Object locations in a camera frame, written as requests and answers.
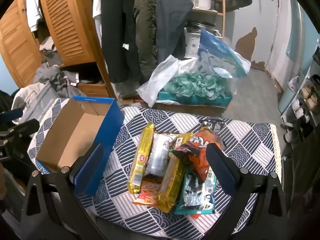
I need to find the light blue bin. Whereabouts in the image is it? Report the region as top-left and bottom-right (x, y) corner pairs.
(277, 80), (300, 115)

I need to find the black coat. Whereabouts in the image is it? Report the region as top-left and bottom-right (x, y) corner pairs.
(101, 0), (140, 83)

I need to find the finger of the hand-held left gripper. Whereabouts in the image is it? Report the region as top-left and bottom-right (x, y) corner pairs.
(0, 107), (24, 124)
(7, 119), (40, 138)

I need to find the white plastic bag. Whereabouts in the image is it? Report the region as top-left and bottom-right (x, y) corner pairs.
(136, 55), (200, 108)

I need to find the teal cardboard tray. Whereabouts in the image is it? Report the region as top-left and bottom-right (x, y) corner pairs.
(157, 90), (233, 107)

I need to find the blue white patterned tablecloth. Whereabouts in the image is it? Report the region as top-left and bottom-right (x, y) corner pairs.
(27, 97), (283, 240)

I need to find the grey clothing pile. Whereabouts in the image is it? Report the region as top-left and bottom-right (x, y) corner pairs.
(32, 36), (105, 93)

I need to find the grey tote bag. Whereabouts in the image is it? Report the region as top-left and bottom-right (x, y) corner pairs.
(19, 80), (87, 128)

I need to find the long yellow snack packet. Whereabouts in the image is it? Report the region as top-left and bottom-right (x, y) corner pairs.
(154, 132), (194, 214)
(127, 122), (155, 194)

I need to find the metal pot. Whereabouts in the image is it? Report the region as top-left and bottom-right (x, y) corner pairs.
(187, 21), (215, 34)

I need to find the black bag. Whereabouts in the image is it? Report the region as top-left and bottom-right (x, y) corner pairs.
(0, 90), (20, 113)

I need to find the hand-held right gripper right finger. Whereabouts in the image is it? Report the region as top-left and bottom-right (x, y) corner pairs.
(200, 144), (288, 240)

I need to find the shoe rack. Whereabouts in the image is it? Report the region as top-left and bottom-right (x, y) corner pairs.
(280, 60), (320, 155)

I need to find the white hoodie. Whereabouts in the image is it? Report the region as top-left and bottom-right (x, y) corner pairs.
(11, 81), (50, 113)

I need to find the white grey snack packet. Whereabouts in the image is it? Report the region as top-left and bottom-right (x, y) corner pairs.
(145, 133), (173, 178)

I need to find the white pot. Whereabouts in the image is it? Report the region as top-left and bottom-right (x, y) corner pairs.
(189, 0), (214, 10)

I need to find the white hanging shirt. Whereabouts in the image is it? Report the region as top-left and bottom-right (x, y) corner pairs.
(25, 0), (43, 32)
(82, 0), (104, 45)

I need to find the grey blue jacket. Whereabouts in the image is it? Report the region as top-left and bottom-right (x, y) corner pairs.
(152, 0), (194, 60)

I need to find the orange red snack packet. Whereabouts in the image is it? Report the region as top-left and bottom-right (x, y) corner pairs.
(132, 174), (165, 207)

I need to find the olive jacket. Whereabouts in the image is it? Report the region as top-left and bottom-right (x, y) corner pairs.
(134, 0), (158, 80)

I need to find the blue cardboard box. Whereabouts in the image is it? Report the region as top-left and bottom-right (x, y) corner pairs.
(35, 95), (125, 197)

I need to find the black snack packet white print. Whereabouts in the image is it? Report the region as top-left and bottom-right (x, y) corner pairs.
(201, 119), (225, 135)

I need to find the teal snack packet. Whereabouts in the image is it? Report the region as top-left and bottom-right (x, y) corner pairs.
(174, 166), (217, 215)

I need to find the blue plastic bag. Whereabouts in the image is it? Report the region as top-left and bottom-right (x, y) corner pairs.
(197, 29), (252, 78)

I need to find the wooden shelf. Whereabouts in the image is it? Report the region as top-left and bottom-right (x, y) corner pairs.
(190, 0), (227, 39)

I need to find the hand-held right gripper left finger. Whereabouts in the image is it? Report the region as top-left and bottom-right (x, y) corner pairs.
(21, 142), (110, 240)

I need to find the orange snack packet white print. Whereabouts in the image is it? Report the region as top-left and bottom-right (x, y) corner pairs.
(186, 127), (225, 183)

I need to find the wooden louvered wardrobe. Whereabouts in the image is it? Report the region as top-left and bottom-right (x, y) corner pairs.
(0, 0), (118, 100)

